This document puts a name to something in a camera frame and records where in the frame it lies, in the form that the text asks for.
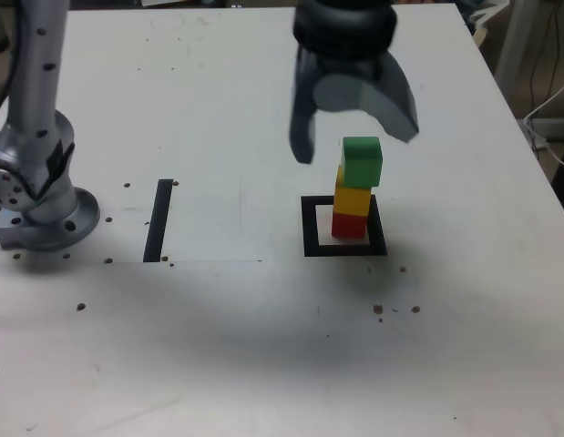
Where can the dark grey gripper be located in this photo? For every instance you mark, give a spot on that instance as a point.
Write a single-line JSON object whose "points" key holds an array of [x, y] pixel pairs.
{"points": [[345, 66]]}

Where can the green cube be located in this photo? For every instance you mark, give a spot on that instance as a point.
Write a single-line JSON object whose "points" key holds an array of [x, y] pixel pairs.
{"points": [[361, 161]]}

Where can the yellow cube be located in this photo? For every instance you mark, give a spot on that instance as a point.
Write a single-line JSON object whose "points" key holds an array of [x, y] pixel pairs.
{"points": [[352, 202]]}

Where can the red cube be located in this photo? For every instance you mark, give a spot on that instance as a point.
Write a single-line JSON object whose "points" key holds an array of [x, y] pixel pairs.
{"points": [[347, 226]]}

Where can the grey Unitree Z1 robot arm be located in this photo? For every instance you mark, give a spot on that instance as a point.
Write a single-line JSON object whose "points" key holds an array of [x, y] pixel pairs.
{"points": [[40, 214]]}

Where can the black tape square outline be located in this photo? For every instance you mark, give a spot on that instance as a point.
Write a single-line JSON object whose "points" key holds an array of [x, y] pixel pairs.
{"points": [[341, 251]]}

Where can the black tape strip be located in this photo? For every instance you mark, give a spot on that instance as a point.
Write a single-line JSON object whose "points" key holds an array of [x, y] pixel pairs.
{"points": [[157, 223]]}

